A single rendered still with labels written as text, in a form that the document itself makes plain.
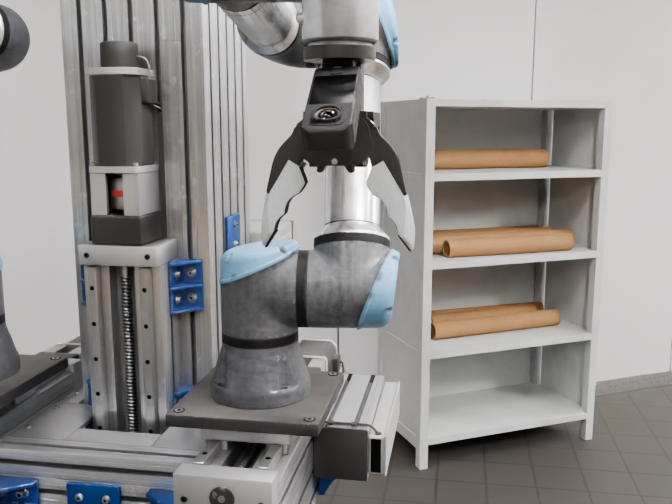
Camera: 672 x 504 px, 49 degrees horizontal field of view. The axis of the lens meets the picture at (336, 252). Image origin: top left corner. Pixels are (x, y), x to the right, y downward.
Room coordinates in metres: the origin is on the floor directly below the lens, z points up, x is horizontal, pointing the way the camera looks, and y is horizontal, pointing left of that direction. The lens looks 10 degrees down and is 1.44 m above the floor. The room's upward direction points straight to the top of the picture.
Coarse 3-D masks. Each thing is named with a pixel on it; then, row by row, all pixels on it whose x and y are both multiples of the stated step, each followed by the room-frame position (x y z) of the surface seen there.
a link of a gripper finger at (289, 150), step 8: (296, 128) 0.72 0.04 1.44; (296, 136) 0.72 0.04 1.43; (288, 144) 0.72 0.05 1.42; (296, 144) 0.72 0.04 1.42; (280, 152) 0.72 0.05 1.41; (288, 152) 0.72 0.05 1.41; (296, 152) 0.72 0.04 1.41; (280, 160) 0.72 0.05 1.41; (296, 160) 0.72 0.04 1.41; (272, 168) 0.73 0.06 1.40; (280, 168) 0.72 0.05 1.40; (272, 176) 0.73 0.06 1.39; (272, 184) 0.73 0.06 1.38
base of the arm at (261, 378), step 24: (288, 336) 1.04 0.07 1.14; (240, 360) 1.02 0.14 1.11; (264, 360) 1.01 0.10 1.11; (288, 360) 1.03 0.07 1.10; (216, 384) 1.03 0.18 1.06; (240, 384) 1.01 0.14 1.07; (264, 384) 1.00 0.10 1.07; (288, 384) 1.03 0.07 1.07; (240, 408) 1.00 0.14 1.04; (264, 408) 1.00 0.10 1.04
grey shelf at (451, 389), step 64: (384, 128) 3.29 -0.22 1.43; (448, 128) 3.44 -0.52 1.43; (512, 128) 3.56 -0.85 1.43; (576, 128) 3.43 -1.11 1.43; (448, 192) 3.44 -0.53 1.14; (512, 192) 3.57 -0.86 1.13; (576, 192) 3.41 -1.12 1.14; (512, 256) 3.07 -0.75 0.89; (576, 256) 3.17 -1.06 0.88; (576, 320) 3.36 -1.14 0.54; (448, 384) 3.45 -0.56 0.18; (512, 384) 3.58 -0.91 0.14; (576, 384) 3.34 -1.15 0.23
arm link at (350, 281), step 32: (384, 0) 1.19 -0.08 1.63; (384, 32) 1.17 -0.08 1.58; (320, 64) 1.18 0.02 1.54; (384, 64) 1.17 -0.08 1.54; (352, 192) 1.08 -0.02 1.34; (352, 224) 1.06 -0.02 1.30; (320, 256) 1.05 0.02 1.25; (352, 256) 1.03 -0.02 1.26; (384, 256) 1.04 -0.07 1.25; (320, 288) 1.01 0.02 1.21; (352, 288) 1.01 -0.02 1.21; (384, 288) 1.01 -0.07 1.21; (320, 320) 1.02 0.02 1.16; (352, 320) 1.02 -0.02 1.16; (384, 320) 1.02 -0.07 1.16
